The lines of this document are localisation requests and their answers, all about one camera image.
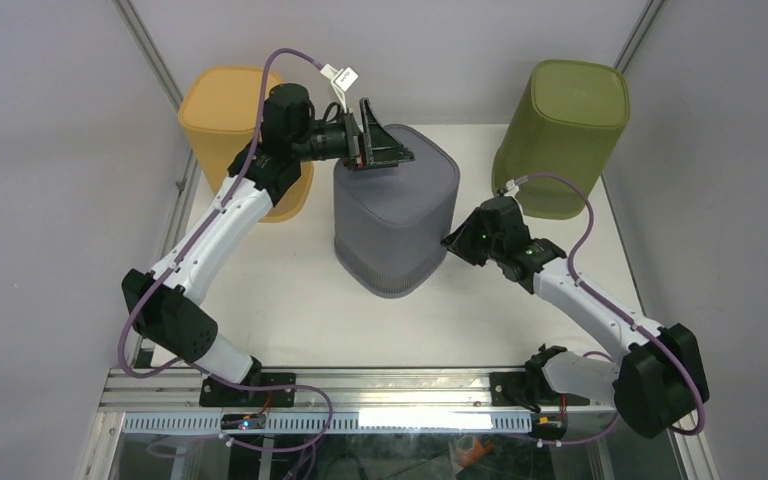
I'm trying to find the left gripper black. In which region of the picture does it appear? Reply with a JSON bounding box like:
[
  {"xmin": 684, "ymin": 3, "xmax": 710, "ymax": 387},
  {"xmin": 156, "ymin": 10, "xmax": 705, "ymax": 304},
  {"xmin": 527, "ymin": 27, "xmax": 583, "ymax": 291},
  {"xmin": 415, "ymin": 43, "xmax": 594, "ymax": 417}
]
[{"xmin": 292, "ymin": 99, "xmax": 414, "ymax": 172}]

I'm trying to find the grey slatted plastic basket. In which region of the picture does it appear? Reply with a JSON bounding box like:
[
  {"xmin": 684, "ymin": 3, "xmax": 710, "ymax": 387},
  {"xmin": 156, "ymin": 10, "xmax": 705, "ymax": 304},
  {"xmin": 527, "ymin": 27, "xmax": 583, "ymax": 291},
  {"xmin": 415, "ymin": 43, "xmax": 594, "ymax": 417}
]
[{"xmin": 332, "ymin": 124, "xmax": 460, "ymax": 299}]

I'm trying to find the green slatted plastic basket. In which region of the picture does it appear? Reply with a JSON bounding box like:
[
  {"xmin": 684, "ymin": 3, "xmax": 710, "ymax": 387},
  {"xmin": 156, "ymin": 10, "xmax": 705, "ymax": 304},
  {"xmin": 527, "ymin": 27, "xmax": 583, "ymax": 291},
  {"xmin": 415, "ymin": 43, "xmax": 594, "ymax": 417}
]
[{"xmin": 491, "ymin": 59, "xmax": 631, "ymax": 220}]

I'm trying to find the yellow slatted plastic basket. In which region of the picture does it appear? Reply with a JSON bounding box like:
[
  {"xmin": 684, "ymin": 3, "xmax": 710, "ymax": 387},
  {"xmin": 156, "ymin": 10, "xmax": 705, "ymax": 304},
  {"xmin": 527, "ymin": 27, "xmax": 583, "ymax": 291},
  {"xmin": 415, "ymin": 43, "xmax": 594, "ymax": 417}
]
[{"xmin": 177, "ymin": 64, "xmax": 315, "ymax": 225}]

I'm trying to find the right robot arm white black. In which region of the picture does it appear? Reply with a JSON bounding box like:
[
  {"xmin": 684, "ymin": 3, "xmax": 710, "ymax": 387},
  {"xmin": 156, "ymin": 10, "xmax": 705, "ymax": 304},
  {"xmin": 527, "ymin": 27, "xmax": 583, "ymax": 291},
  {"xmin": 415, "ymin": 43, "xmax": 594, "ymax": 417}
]
[{"xmin": 441, "ymin": 196, "xmax": 710, "ymax": 438}]

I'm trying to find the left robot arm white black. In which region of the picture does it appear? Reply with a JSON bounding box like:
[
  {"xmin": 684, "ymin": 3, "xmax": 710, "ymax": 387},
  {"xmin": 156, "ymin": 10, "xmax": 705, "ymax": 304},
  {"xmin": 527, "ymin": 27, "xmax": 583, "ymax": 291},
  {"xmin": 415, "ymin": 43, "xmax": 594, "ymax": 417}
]
[{"xmin": 122, "ymin": 83, "xmax": 415, "ymax": 406}]

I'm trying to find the orange object under table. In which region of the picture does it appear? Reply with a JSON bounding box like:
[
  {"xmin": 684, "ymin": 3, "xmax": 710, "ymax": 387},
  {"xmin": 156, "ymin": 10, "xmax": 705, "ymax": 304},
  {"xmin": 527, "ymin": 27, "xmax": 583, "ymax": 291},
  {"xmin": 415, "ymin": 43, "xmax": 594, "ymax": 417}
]
[{"xmin": 453, "ymin": 435, "xmax": 494, "ymax": 468}]

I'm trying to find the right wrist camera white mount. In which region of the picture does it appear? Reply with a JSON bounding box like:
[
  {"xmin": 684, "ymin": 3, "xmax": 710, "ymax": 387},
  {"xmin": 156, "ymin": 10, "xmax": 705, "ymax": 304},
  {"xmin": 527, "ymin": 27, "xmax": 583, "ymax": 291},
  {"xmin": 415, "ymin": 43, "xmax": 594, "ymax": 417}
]
[{"xmin": 496, "ymin": 177, "xmax": 527, "ymax": 197}]

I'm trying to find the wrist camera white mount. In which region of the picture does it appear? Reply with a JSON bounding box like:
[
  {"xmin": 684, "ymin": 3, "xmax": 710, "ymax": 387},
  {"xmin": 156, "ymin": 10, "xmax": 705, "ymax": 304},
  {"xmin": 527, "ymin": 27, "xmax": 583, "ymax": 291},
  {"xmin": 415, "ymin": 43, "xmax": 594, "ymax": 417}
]
[
  {"xmin": 320, "ymin": 64, "xmax": 359, "ymax": 110},
  {"xmin": 496, "ymin": 177, "xmax": 527, "ymax": 197}
]

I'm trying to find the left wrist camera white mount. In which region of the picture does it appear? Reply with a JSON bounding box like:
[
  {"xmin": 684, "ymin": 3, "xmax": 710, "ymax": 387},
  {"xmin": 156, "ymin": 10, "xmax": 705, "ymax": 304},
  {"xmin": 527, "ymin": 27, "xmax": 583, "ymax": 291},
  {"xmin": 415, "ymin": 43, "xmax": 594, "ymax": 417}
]
[{"xmin": 320, "ymin": 64, "xmax": 359, "ymax": 110}]

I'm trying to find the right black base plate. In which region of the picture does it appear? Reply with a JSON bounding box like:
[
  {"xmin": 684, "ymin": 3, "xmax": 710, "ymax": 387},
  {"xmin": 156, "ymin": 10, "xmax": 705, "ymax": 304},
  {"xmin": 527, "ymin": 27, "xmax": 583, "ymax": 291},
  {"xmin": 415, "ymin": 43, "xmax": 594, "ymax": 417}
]
[{"xmin": 489, "ymin": 371, "xmax": 561, "ymax": 411}]

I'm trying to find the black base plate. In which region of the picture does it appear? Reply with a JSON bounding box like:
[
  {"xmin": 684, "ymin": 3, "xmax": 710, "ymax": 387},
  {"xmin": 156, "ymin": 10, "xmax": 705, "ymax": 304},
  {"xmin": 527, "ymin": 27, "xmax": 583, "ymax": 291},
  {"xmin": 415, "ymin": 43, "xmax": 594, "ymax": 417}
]
[
  {"xmin": 198, "ymin": 372, "xmax": 296, "ymax": 408},
  {"xmin": 489, "ymin": 371, "xmax": 561, "ymax": 411}
]

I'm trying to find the white slotted cable duct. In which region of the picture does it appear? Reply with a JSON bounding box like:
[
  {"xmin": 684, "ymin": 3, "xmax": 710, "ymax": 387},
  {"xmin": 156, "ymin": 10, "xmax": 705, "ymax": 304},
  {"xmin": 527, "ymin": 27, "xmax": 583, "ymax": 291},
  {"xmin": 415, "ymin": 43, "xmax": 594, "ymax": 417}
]
[{"xmin": 122, "ymin": 408, "xmax": 532, "ymax": 436}]

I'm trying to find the left aluminium frame post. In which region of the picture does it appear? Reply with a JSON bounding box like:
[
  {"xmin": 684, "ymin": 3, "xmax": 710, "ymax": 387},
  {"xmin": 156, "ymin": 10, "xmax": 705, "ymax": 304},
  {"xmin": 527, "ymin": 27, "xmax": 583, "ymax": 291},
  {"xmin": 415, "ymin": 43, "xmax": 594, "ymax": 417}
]
[{"xmin": 112, "ymin": 0, "xmax": 183, "ymax": 110}]

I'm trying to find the aluminium frame post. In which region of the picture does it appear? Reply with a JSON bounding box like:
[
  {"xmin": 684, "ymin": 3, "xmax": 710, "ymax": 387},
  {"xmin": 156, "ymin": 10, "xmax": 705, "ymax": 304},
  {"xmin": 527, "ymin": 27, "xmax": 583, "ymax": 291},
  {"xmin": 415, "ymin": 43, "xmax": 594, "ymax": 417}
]
[
  {"xmin": 614, "ymin": 0, "xmax": 666, "ymax": 74},
  {"xmin": 112, "ymin": 0, "xmax": 183, "ymax": 110}
]

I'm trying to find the right aluminium frame post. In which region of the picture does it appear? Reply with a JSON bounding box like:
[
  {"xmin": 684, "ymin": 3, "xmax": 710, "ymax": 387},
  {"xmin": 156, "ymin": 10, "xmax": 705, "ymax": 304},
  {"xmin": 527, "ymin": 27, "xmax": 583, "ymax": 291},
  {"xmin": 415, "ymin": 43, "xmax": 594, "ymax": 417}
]
[{"xmin": 614, "ymin": 0, "xmax": 666, "ymax": 74}]

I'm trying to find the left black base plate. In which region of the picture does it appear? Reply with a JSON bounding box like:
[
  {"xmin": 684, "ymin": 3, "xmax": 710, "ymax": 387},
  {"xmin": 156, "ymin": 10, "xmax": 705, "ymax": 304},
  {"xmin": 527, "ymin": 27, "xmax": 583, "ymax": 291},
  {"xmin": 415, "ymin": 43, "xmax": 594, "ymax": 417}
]
[{"xmin": 198, "ymin": 372, "xmax": 296, "ymax": 408}]

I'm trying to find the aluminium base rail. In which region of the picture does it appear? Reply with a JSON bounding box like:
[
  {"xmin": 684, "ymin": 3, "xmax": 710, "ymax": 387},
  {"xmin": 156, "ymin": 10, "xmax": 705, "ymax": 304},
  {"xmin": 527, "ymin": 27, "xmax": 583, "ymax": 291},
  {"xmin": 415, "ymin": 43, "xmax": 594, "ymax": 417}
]
[{"xmin": 97, "ymin": 367, "xmax": 697, "ymax": 415}]

